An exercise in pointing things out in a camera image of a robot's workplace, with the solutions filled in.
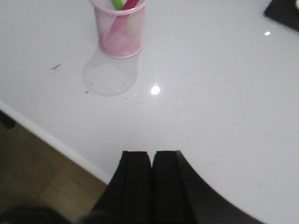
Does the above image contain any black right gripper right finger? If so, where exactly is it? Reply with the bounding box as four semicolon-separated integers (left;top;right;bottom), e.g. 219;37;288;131
152;151;260;224

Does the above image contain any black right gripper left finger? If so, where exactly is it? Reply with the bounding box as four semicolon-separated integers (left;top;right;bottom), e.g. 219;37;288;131
79;151;151;224

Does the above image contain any pink marker pen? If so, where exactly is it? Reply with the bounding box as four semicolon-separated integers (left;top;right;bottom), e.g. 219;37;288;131
107;0;138;40

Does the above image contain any green marker pen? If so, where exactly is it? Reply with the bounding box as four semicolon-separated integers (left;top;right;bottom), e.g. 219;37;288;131
112;0;135;28

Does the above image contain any pink mesh pen holder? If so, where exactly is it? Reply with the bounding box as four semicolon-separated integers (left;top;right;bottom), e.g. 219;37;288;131
91;0;148;59

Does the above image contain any black mouse pad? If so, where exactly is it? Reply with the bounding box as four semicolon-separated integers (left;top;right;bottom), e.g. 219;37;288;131
263;0;299;32

